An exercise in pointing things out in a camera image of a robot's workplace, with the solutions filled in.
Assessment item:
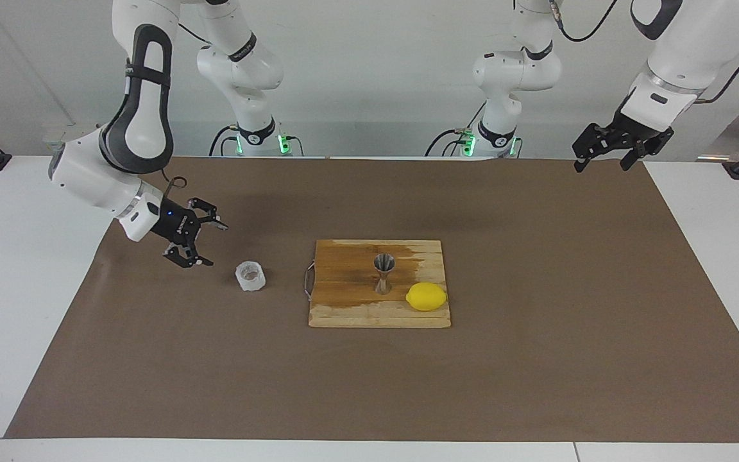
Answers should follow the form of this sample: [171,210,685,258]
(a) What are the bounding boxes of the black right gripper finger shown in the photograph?
[187,197,229,233]
[162,237,214,269]

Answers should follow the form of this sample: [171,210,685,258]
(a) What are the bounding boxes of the clear glass cup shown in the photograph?
[235,260,267,293]

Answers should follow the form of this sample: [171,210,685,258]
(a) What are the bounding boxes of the black base cable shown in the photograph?
[208,125,242,157]
[425,96,487,157]

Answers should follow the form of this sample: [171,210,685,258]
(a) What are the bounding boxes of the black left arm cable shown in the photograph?
[552,0,739,105]

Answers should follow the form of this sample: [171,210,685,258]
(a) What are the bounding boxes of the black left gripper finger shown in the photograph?
[620,130,674,172]
[572,123,607,174]

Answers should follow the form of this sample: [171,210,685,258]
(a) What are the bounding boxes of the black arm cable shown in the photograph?
[552,0,739,105]
[163,22,211,194]

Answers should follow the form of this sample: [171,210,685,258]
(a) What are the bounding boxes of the black left base cable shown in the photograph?
[425,96,487,157]

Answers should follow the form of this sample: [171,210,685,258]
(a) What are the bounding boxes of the yellow lemon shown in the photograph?
[405,282,448,312]

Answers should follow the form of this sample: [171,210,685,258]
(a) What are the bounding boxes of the wooden cutting board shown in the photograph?
[303,239,452,329]

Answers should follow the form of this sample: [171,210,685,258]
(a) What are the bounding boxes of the white yellow boxes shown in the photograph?
[42,125,104,155]

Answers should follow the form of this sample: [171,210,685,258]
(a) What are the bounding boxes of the brown table mat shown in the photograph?
[4,156,739,443]

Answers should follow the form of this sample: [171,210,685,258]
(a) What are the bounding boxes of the black right base cable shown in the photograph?
[208,125,242,157]

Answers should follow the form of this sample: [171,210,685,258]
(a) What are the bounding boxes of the steel cocktail jigger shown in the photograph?
[373,253,396,295]

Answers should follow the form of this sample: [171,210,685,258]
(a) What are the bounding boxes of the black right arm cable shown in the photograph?
[163,22,211,194]

